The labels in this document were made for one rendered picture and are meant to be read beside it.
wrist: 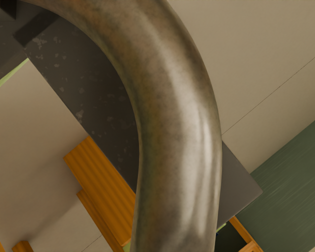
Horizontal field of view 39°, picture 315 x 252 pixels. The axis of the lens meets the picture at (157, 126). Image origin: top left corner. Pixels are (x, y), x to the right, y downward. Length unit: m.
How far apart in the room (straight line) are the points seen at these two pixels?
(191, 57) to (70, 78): 0.07
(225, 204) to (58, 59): 0.10
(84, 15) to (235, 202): 0.10
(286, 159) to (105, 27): 6.19
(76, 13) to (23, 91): 1.83
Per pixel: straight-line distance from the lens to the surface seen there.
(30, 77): 1.94
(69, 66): 0.20
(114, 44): 0.15
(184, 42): 0.15
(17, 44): 0.21
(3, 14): 0.21
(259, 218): 6.23
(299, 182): 6.27
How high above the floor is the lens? 1.18
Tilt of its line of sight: 23 degrees down
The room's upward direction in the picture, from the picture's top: 141 degrees clockwise
